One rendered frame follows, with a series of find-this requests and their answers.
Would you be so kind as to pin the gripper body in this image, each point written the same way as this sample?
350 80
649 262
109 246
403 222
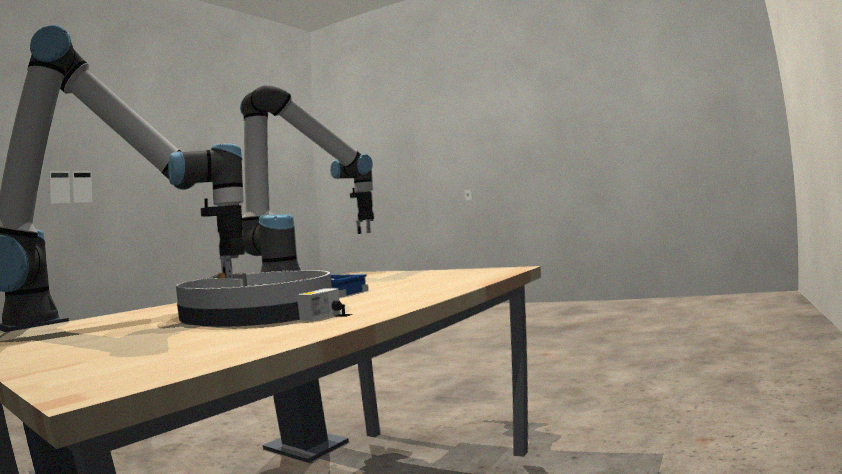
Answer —
365 207
230 230

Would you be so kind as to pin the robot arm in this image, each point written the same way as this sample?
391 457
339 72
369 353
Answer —
26 151
258 164

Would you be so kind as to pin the grey turntable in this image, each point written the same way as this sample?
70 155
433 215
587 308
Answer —
230 299

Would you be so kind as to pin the blue crate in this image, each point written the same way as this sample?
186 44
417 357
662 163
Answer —
348 283

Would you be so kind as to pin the white control box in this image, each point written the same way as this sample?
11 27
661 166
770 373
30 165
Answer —
316 304

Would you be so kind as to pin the wooden table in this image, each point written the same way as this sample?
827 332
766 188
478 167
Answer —
197 355

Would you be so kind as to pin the white wall sheet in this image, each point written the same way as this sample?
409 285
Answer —
60 191
82 191

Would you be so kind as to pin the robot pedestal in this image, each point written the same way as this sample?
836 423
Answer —
299 414
33 325

